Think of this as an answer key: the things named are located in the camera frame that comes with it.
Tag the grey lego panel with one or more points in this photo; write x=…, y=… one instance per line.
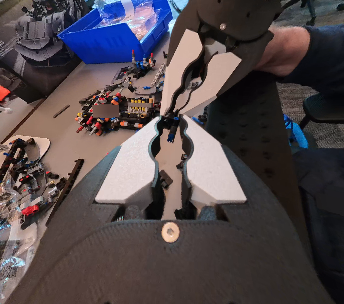
x=146, y=91

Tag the black curved lego subframe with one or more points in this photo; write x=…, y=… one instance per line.
x=16, y=153

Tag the dark grey lego axle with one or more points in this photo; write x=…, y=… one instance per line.
x=61, y=111

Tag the person's right hand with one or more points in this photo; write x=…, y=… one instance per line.
x=287, y=48

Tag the grey lego steering assembly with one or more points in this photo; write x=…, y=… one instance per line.
x=123, y=81

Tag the clear plastic bag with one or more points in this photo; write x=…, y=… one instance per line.
x=129, y=11

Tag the dark printed cardboard box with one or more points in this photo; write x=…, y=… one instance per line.
x=35, y=27

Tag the white book stand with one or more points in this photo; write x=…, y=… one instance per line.
x=44, y=145

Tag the grey lego subassembly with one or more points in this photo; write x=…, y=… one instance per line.
x=35, y=191

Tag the blue grey lego piston assembly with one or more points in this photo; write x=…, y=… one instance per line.
x=143, y=62

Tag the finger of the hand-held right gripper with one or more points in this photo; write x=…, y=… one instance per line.
x=217, y=75
x=182, y=62

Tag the black lego connector pair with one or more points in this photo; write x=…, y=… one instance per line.
x=166, y=178

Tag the multicolour lego chassis assembly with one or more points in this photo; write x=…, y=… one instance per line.
x=129, y=110

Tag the clear bags of lego parts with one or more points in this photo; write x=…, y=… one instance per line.
x=13, y=234

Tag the orange object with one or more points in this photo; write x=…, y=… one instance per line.
x=4, y=93

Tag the black lego arm assembly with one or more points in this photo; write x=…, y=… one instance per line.
x=172, y=124

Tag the blue lego pin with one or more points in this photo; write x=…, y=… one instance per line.
x=197, y=120

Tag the long black lego beam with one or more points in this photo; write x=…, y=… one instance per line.
x=67, y=188

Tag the light grey lego beam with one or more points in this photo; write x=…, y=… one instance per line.
x=158, y=74

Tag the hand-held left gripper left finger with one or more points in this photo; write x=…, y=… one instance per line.
x=126, y=172

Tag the person's dark blue trousers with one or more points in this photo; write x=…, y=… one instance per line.
x=322, y=215

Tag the blue fabric item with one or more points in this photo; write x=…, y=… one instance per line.
x=298, y=132

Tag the blue storage bin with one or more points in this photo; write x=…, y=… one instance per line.
x=107, y=43

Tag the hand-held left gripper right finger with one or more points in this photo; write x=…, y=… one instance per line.
x=215, y=175

